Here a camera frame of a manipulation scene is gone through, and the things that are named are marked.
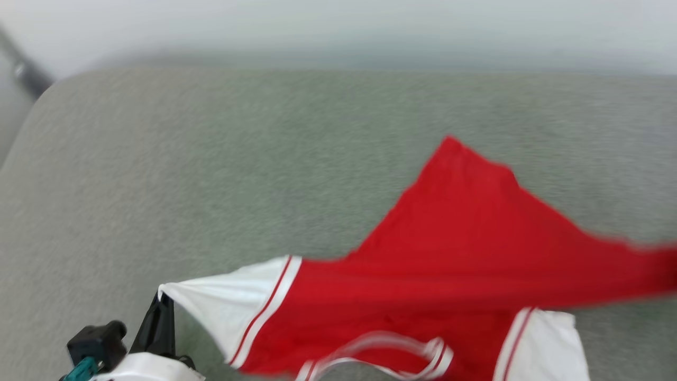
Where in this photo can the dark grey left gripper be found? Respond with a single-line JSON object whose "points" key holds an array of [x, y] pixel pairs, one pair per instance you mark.
{"points": [[185, 361]]}

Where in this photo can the red and white jersey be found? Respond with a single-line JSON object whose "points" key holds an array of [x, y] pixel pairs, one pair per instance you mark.
{"points": [[465, 238]]}

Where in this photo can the grey fabric sofa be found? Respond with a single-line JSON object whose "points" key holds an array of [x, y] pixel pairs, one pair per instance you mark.
{"points": [[211, 159]]}

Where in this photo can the grey metal bar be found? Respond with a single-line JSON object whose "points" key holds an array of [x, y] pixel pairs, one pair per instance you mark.
{"points": [[26, 69]]}

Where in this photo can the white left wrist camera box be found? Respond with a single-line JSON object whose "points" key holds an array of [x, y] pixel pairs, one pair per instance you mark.
{"points": [[100, 341]]}

